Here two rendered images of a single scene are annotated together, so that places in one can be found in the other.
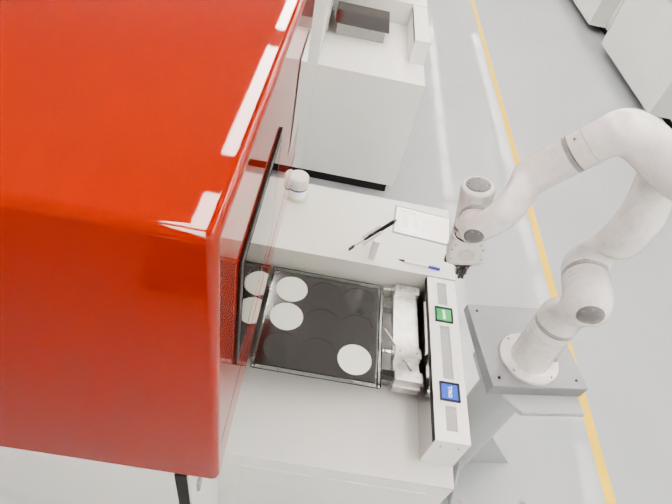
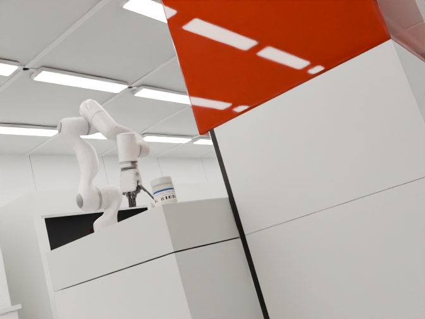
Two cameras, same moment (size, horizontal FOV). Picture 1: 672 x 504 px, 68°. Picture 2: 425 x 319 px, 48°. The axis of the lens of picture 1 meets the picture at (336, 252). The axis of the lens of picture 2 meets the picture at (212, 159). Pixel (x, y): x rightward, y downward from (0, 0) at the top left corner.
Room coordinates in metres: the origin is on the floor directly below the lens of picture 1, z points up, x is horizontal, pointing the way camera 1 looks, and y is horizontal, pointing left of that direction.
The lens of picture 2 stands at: (2.40, 1.30, 0.75)
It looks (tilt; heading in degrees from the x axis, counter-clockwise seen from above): 12 degrees up; 220
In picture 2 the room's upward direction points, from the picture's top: 16 degrees counter-clockwise
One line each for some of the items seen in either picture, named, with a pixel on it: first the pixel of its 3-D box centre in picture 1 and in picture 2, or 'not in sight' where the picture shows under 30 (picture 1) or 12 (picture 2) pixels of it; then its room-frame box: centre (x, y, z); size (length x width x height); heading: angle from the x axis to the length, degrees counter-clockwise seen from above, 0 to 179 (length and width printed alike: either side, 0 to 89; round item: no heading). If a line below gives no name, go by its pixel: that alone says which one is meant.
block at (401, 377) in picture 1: (407, 378); not in sight; (0.78, -0.29, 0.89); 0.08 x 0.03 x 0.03; 95
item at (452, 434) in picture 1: (438, 362); not in sight; (0.86, -0.38, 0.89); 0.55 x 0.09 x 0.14; 5
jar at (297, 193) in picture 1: (297, 186); (164, 193); (1.36, 0.19, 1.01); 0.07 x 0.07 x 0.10
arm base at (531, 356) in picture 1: (540, 342); not in sight; (0.98, -0.68, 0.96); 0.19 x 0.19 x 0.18
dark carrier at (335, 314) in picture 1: (321, 322); not in sight; (0.90, -0.01, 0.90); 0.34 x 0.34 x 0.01; 5
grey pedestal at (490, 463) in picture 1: (500, 421); not in sight; (1.00, -0.78, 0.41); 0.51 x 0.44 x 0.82; 103
